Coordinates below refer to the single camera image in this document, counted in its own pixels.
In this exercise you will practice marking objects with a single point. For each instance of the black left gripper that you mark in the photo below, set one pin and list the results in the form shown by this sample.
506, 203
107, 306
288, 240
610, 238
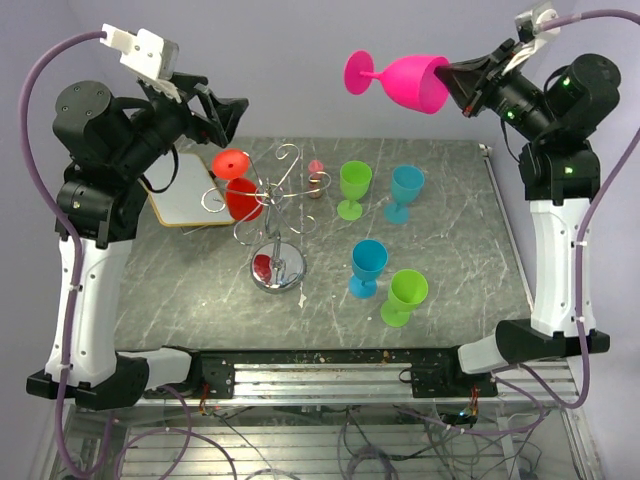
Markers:
223, 126

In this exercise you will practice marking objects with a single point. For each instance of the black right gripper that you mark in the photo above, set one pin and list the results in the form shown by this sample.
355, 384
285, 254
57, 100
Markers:
473, 82

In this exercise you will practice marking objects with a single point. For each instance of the magenta wine glass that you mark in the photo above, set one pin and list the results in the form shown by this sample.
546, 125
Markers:
409, 81

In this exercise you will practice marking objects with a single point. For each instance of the red wine glass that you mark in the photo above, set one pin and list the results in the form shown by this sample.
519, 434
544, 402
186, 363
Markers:
231, 165

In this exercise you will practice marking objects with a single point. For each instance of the blue wine glass front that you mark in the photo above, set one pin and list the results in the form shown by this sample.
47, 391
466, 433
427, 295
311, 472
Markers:
369, 259

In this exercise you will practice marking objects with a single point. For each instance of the blue wine glass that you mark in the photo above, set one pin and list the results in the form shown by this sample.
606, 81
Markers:
369, 259
407, 182

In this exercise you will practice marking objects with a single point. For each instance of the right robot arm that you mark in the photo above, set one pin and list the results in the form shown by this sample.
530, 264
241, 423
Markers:
561, 175

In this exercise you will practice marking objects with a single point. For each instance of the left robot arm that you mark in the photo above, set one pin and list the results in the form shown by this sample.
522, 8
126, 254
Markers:
112, 142

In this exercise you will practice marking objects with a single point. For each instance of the blue wine glass back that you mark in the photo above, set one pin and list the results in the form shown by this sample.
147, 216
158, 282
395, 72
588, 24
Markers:
407, 182

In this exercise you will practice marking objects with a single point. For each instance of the green wine glass back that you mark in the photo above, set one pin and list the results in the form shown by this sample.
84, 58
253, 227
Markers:
355, 178

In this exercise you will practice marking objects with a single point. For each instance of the green wine glass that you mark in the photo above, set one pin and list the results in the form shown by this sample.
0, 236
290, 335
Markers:
407, 291
355, 178

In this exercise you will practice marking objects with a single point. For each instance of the chrome wine glass rack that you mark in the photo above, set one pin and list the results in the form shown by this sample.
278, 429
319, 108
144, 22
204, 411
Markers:
276, 266

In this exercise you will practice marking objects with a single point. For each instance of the green wine glass front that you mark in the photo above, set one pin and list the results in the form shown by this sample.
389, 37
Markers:
407, 291

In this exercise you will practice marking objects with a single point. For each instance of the yellow-framed whiteboard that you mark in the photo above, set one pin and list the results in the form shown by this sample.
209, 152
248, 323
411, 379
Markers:
192, 199

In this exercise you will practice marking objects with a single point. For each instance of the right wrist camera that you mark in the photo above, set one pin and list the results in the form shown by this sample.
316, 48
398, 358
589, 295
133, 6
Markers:
532, 36

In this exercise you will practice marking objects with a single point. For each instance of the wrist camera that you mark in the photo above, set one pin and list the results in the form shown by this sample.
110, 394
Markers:
150, 57
532, 36

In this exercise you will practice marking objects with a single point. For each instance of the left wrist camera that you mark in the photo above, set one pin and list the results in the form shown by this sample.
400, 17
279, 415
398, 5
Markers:
150, 57

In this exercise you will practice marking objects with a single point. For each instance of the aluminium mounting rail frame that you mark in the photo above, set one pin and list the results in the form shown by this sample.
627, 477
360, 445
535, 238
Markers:
335, 414

